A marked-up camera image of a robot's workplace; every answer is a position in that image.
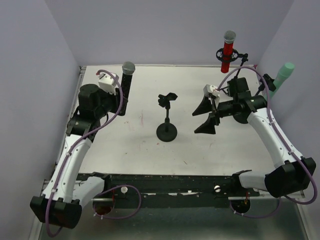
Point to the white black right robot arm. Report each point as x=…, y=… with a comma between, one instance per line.
x=292, y=170

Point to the black front mounting rail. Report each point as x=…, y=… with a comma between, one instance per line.
x=128, y=191

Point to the black round-base stand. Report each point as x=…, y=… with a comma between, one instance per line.
x=260, y=87
x=166, y=132

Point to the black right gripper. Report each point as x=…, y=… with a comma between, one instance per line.
x=215, y=113

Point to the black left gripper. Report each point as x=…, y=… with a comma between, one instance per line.
x=123, y=99

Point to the teal microphone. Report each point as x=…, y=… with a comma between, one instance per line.
x=283, y=74

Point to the red glitter microphone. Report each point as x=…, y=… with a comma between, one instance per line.
x=229, y=38

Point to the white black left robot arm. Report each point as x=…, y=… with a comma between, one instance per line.
x=61, y=203

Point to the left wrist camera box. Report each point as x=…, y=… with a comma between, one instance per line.
x=107, y=83

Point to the black glitter microphone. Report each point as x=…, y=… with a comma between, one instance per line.
x=128, y=69

